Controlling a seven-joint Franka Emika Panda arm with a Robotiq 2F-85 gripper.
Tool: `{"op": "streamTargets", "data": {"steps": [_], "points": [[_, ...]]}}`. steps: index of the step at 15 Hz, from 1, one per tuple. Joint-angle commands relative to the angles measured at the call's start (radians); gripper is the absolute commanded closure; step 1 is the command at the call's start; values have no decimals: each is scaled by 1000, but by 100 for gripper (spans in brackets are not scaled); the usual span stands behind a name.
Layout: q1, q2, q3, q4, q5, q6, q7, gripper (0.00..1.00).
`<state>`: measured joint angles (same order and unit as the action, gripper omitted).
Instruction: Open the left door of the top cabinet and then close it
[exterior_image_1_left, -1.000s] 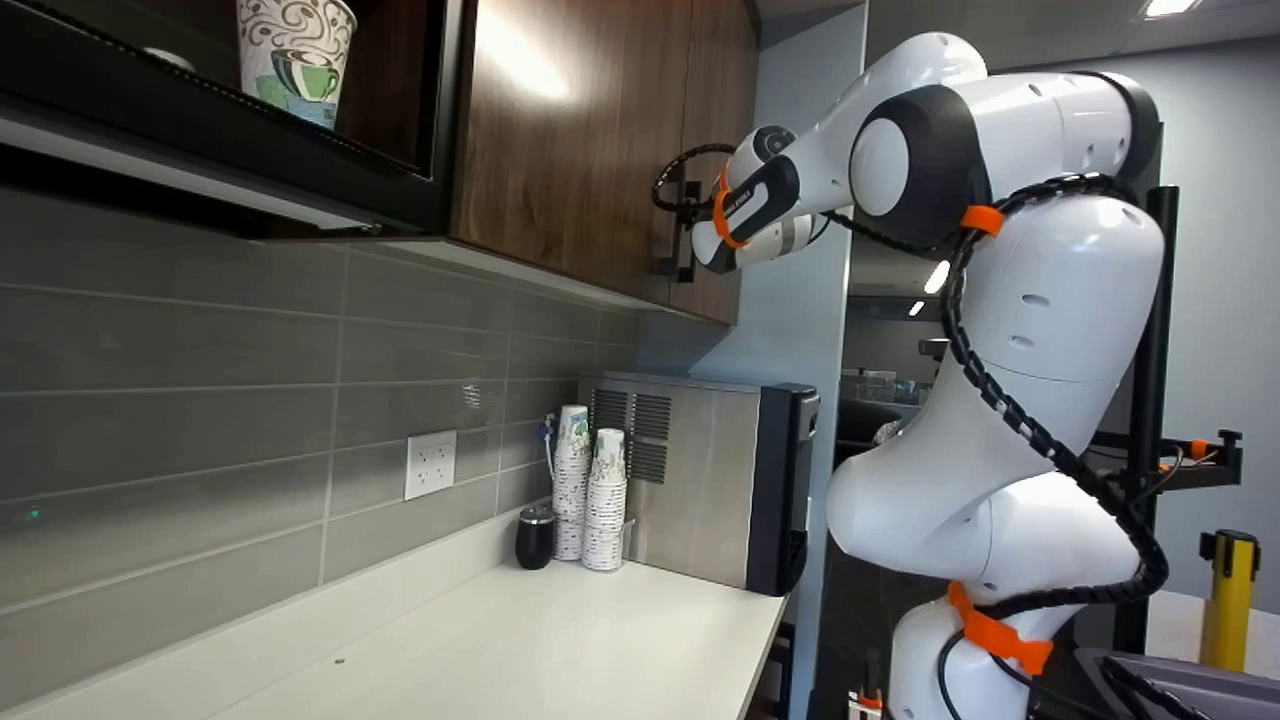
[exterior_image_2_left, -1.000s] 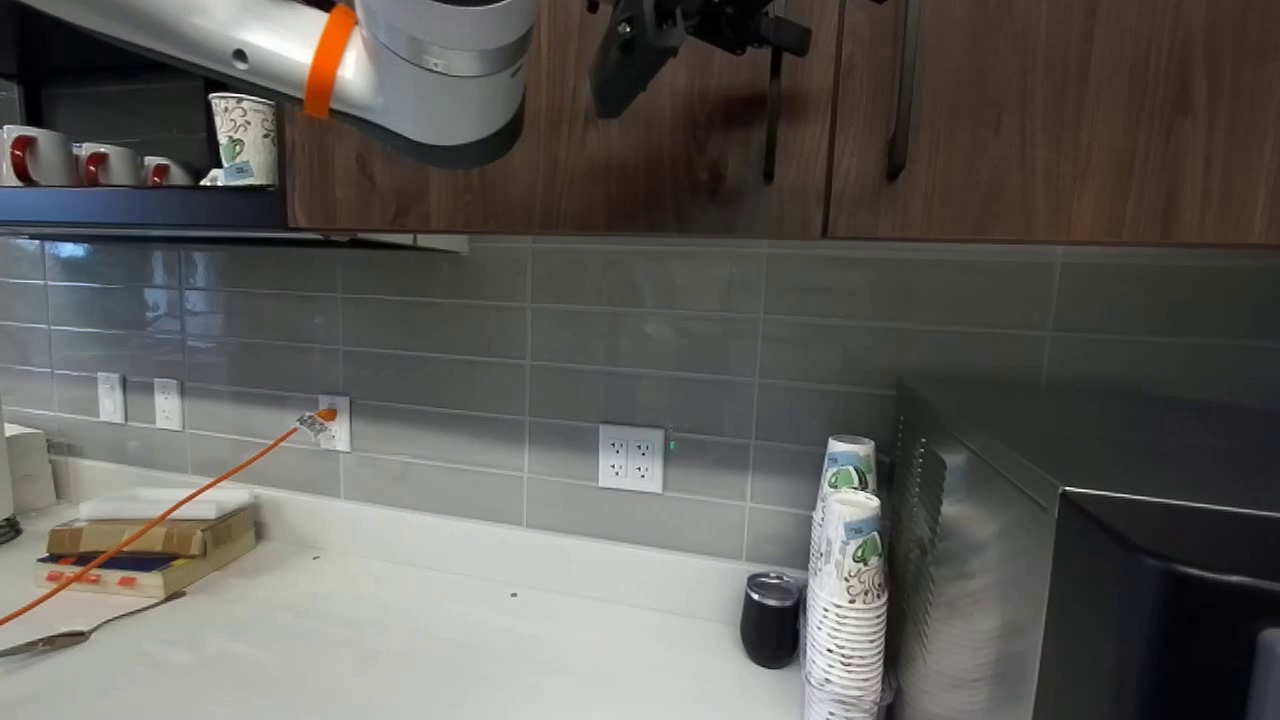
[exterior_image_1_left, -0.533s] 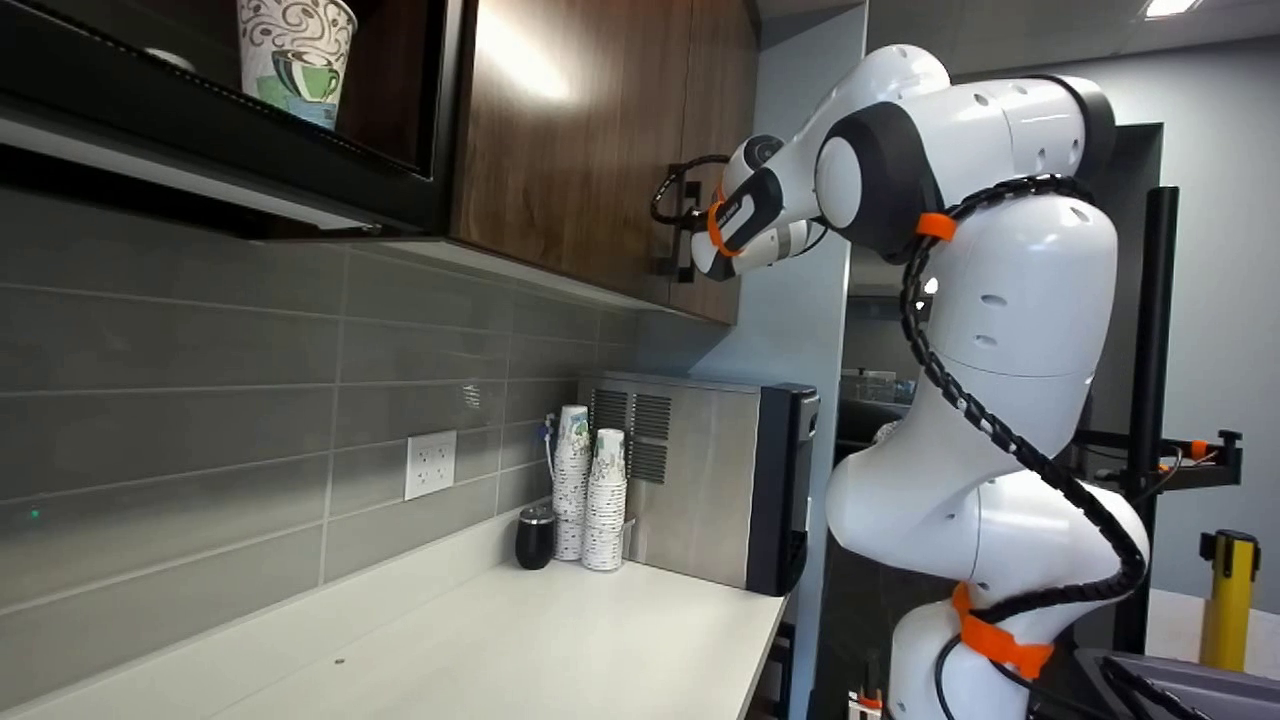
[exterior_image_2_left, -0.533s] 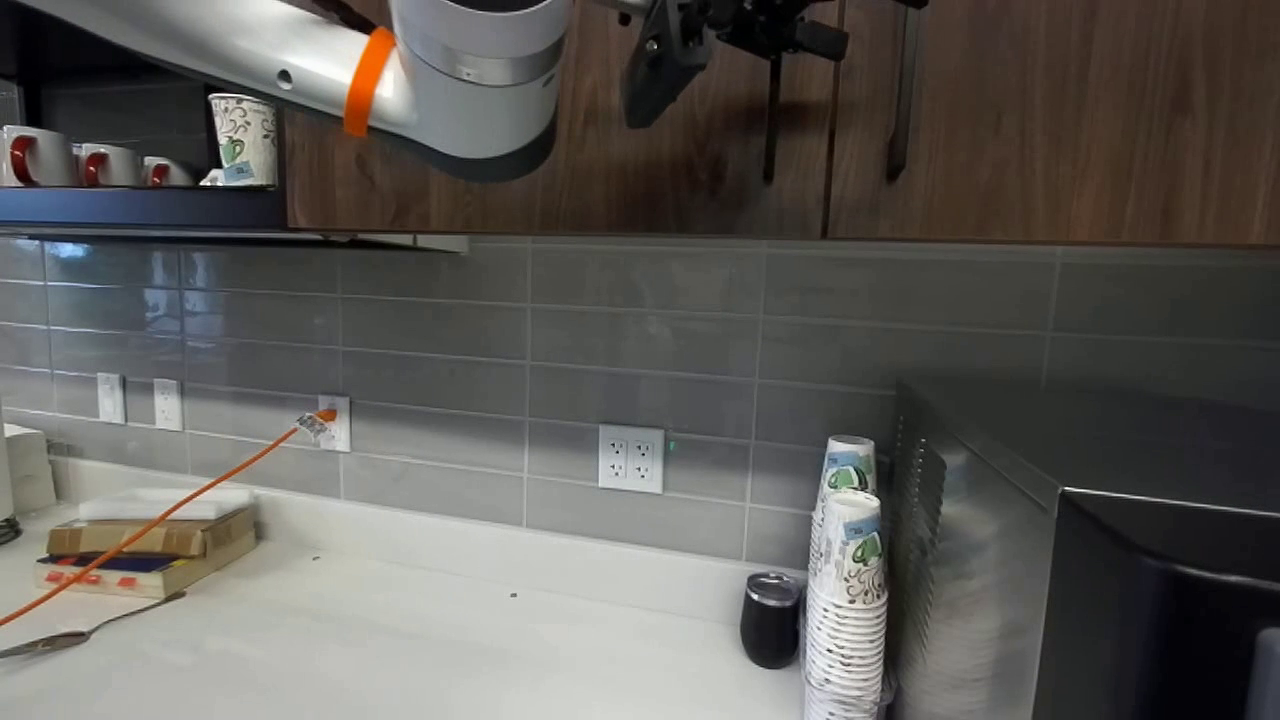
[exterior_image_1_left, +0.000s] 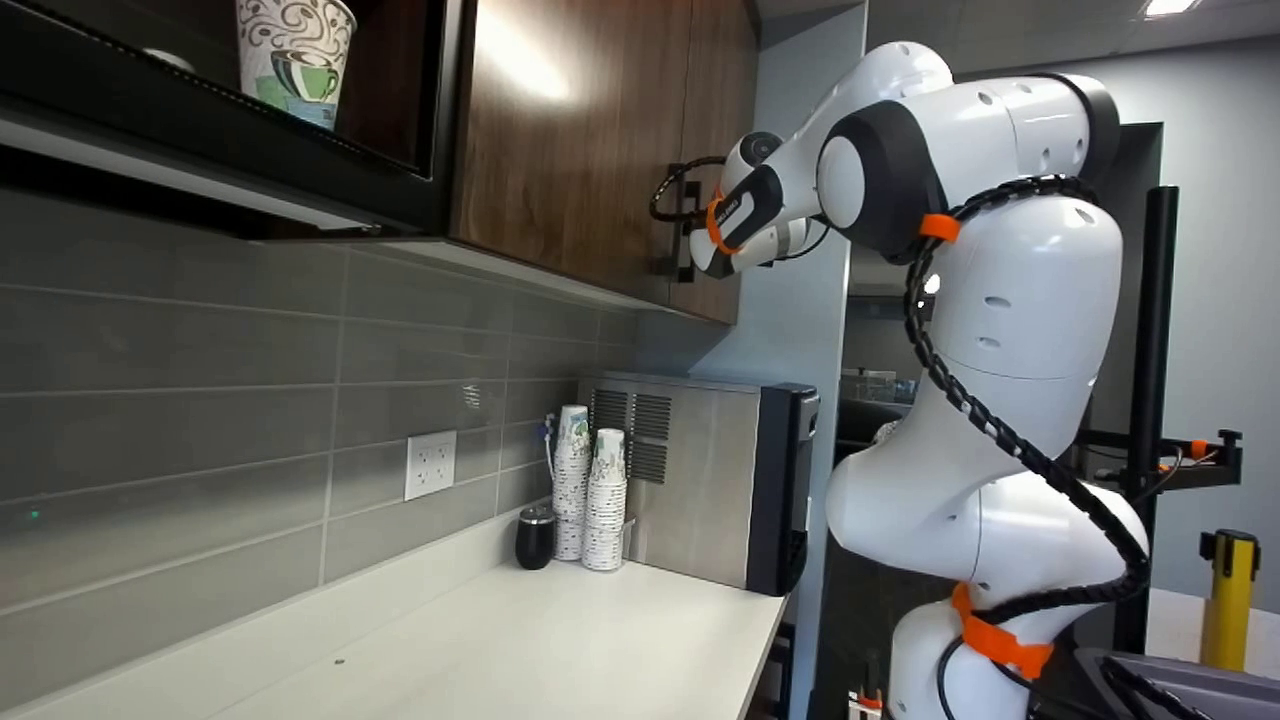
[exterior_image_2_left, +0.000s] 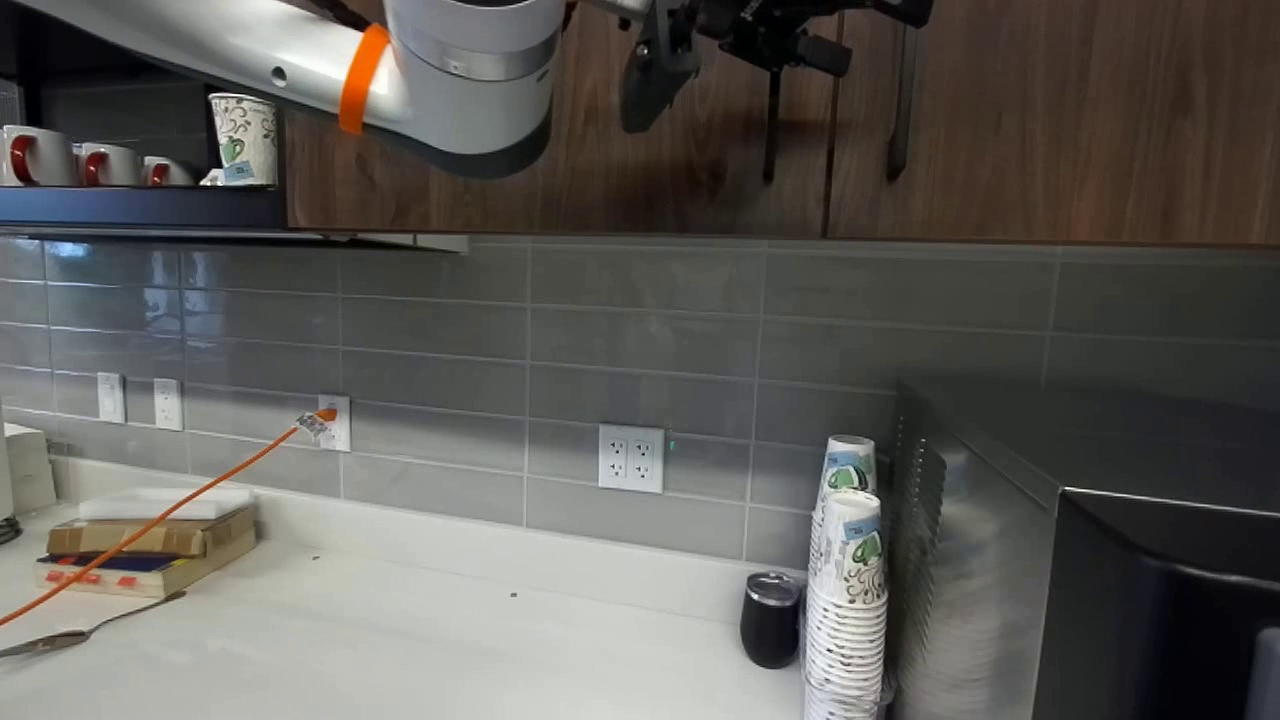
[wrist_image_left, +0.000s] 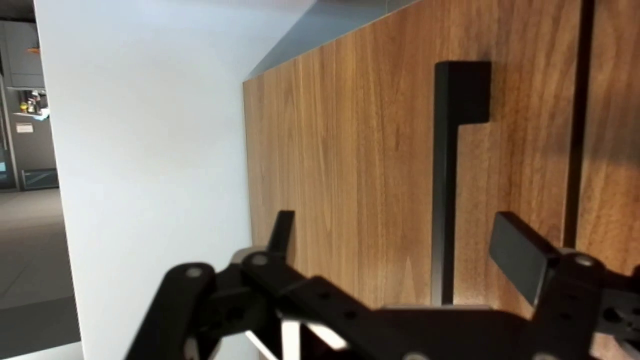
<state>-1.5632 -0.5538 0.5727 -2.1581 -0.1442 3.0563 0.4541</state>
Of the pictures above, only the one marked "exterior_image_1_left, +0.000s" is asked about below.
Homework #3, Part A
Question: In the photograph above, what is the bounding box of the patterned paper cup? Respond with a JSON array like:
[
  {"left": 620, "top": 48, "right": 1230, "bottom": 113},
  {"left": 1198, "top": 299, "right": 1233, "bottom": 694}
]
[{"left": 231, "top": 0, "right": 359, "bottom": 133}]

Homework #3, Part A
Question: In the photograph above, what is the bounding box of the orange elbow strap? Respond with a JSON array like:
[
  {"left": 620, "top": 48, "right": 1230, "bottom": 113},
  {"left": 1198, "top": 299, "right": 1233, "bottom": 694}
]
[{"left": 916, "top": 208, "right": 970, "bottom": 247}]

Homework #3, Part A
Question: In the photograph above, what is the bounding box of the black open wall shelf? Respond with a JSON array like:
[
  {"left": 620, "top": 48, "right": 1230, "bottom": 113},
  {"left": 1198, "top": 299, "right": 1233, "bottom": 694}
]
[{"left": 0, "top": 0, "right": 482, "bottom": 243}]

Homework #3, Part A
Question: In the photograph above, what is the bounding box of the grey cart surface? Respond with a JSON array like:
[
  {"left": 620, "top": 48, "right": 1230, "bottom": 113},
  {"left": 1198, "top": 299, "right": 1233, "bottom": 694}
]
[{"left": 1056, "top": 650, "right": 1280, "bottom": 720}]

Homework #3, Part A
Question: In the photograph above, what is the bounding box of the white wall outlet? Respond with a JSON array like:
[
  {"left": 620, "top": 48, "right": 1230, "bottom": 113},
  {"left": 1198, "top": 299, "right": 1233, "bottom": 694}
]
[{"left": 402, "top": 429, "right": 462, "bottom": 506}]

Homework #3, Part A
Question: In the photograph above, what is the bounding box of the black corrugated cable conduit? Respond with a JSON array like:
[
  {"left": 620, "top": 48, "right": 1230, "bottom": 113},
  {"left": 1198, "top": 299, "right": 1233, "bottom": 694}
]
[{"left": 900, "top": 176, "right": 1157, "bottom": 632}]

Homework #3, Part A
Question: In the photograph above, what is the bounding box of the orange base strap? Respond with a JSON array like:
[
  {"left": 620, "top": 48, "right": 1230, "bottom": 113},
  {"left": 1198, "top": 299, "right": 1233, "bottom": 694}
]
[{"left": 947, "top": 581, "right": 1056, "bottom": 690}]

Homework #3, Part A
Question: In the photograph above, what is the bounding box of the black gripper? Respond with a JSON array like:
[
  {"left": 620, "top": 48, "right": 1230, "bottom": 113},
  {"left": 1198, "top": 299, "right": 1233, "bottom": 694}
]
[{"left": 671, "top": 212, "right": 715, "bottom": 287}]

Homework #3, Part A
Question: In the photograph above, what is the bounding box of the black metal stand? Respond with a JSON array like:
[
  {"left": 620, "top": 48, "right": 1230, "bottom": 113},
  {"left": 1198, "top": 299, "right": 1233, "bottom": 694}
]
[{"left": 1075, "top": 185, "right": 1250, "bottom": 656}]

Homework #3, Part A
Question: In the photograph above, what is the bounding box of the stainless steel appliance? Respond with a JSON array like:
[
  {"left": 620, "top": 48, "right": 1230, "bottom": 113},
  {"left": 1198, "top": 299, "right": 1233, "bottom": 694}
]
[{"left": 584, "top": 376, "right": 826, "bottom": 600}]

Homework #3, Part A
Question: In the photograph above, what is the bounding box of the black tumbler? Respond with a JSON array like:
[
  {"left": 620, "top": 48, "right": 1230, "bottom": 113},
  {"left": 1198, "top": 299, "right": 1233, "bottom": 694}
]
[{"left": 512, "top": 506, "right": 562, "bottom": 573}]

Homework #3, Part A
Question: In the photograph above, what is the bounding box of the tall paper cup stack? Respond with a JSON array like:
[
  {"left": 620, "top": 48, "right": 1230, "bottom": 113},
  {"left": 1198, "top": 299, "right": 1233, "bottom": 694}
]
[{"left": 552, "top": 401, "right": 597, "bottom": 565}]

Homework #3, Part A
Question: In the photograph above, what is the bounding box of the short paper cup stack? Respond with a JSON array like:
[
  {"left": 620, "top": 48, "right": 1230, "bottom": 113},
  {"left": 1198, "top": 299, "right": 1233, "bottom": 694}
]
[{"left": 579, "top": 424, "right": 631, "bottom": 576}]

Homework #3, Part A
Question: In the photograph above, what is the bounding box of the orange wrist strap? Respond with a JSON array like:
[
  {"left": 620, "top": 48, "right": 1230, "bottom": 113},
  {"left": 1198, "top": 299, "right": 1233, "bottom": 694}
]
[{"left": 701, "top": 190, "right": 750, "bottom": 260}]

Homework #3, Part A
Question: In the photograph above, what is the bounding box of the yellow bollard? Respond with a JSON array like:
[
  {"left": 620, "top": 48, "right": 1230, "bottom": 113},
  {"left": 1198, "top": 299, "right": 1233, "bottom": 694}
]
[{"left": 1198, "top": 528, "right": 1265, "bottom": 678}]

